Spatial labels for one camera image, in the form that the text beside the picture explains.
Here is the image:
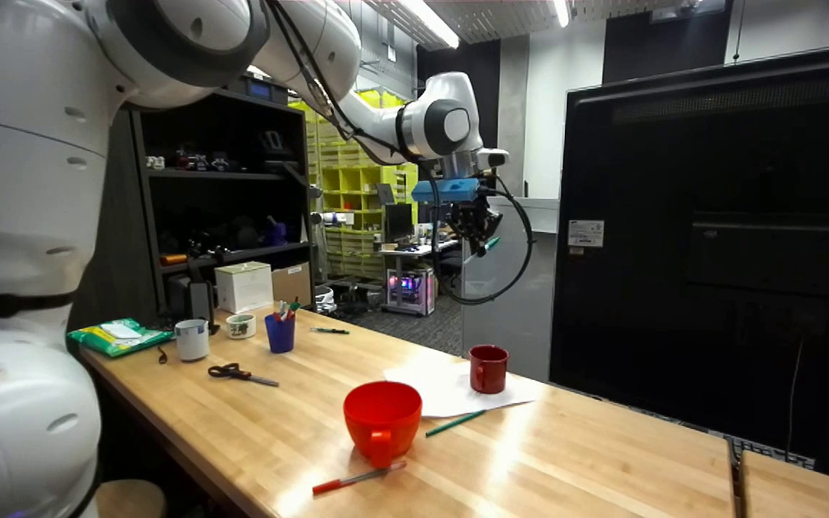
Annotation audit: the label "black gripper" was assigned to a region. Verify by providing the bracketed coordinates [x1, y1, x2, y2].
[458, 195, 509, 258]

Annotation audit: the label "thin capped pen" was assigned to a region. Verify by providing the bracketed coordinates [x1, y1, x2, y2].
[422, 396, 536, 441]

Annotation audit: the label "blue pen cup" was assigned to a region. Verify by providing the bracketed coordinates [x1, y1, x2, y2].
[263, 310, 300, 356]

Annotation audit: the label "red pen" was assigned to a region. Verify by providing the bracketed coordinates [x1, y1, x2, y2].
[311, 464, 408, 498]

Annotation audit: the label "workbench desk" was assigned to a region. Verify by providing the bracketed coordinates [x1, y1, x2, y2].
[375, 235, 463, 275]

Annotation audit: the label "computer monitor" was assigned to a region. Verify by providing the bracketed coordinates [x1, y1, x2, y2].
[383, 202, 417, 244]

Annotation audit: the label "3D printer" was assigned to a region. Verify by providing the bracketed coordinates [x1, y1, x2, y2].
[381, 265, 440, 320]

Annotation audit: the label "small dark red mug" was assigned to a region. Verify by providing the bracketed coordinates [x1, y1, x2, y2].
[467, 343, 511, 396]

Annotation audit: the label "yellow bin rack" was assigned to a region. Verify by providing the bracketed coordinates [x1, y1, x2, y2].
[287, 88, 422, 282]

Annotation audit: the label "white paper sheet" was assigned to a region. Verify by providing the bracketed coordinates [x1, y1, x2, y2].
[381, 356, 539, 422]

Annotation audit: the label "small cardboard box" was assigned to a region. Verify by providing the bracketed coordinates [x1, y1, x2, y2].
[270, 262, 313, 310]

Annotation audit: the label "large red cup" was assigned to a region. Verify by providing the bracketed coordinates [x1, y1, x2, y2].
[339, 380, 425, 471]

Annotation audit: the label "large black cabinet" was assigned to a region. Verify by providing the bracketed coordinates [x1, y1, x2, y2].
[546, 41, 829, 487]

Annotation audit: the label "white box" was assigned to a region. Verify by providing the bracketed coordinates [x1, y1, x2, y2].
[214, 258, 275, 317]

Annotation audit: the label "white mug with green contents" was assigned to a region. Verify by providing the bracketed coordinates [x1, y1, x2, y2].
[224, 310, 260, 343]

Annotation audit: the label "black shelf unit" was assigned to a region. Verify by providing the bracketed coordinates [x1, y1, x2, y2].
[127, 88, 317, 320]

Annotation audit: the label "pale grey mug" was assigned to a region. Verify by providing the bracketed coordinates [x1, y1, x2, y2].
[173, 317, 214, 366]

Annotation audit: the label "green packet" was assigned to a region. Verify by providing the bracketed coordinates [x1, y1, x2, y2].
[65, 317, 176, 362]

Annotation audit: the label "round stool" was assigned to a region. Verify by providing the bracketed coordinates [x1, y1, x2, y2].
[96, 478, 170, 518]

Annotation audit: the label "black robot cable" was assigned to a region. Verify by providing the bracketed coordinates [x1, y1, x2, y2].
[440, 169, 539, 308]

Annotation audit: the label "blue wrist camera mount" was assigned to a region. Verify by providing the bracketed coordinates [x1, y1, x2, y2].
[411, 173, 487, 206]

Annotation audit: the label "black wall screen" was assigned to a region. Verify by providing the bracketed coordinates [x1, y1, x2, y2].
[602, 0, 727, 82]

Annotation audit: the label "black handled scissors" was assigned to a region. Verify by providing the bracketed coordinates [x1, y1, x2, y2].
[205, 360, 281, 390]

